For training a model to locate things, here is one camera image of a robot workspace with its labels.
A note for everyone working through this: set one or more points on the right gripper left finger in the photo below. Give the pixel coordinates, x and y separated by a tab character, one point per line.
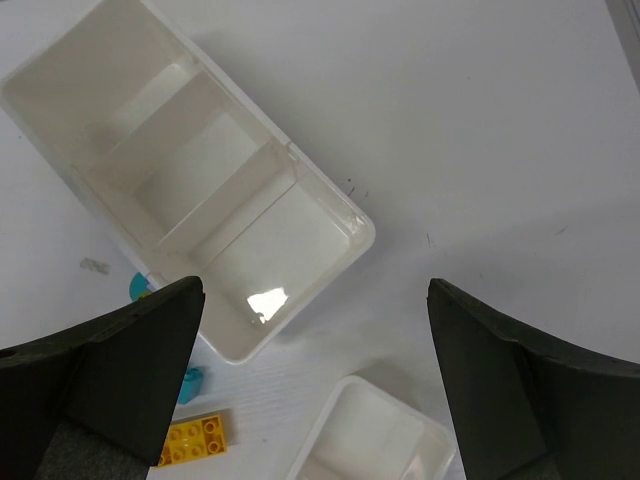
95	401

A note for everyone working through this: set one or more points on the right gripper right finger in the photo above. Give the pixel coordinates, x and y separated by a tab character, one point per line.
526	404

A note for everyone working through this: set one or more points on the teal lego brick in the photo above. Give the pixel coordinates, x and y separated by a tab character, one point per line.
191	385

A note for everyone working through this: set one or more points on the yellow rectangular lego brick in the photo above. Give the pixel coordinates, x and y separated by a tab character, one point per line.
194	438

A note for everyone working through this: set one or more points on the round teal patterned piece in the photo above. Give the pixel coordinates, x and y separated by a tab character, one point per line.
141	285

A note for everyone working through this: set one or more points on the white divided tray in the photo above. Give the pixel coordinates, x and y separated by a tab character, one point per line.
186	171
362	432

